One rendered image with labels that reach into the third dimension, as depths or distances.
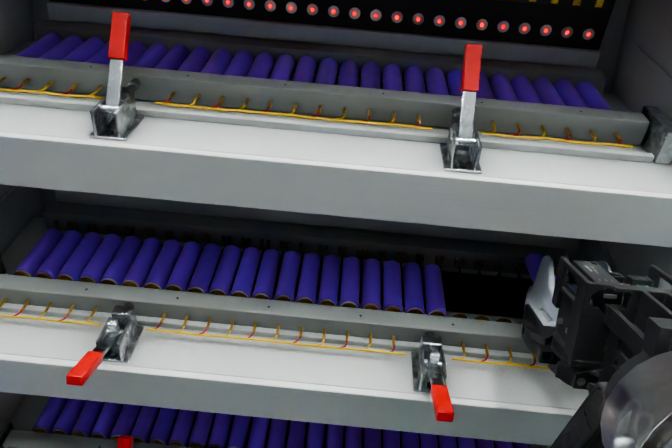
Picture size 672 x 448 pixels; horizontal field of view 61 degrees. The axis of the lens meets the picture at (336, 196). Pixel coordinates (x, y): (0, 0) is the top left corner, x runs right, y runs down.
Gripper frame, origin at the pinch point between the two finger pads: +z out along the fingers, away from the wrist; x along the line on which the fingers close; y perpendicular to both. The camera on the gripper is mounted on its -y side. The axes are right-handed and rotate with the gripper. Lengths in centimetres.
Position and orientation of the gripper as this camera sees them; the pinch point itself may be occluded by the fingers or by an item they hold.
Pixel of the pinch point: (551, 300)
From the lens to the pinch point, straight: 56.8
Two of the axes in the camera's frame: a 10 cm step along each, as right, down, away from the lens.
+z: 0.3, -2.4, 9.7
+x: -10.0, -0.9, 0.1
